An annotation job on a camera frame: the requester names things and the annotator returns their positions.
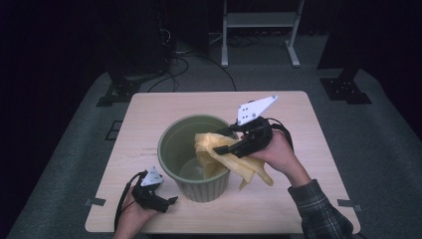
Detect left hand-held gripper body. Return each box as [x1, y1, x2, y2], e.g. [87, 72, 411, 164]
[131, 165, 170, 214]

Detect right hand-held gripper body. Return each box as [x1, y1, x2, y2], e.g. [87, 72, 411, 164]
[230, 95, 279, 159]

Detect yellow cloth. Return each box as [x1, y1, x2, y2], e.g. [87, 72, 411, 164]
[193, 131, 275, 192]

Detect green plastic trash bin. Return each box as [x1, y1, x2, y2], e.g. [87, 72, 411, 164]
[157, 114, 241, 204]

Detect person's left hand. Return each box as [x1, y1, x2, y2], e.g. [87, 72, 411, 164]
[112, 195, 159, 239]

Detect person's right hand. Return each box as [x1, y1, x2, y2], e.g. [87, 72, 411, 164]
[243, 129, 312, 189]

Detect black stand base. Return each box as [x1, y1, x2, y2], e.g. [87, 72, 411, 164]
[96, 71, 142, 108]
[319, 68, 372, 106]

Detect left hand-held gripper black cable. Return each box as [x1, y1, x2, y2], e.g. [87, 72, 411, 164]
[113, 170, 147, 232]

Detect black floor cables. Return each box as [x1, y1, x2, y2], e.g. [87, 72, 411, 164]
[147, 55, 238, 94]

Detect white metal stand frame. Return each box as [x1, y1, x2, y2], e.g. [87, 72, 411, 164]
[221, 0, 306, 69]

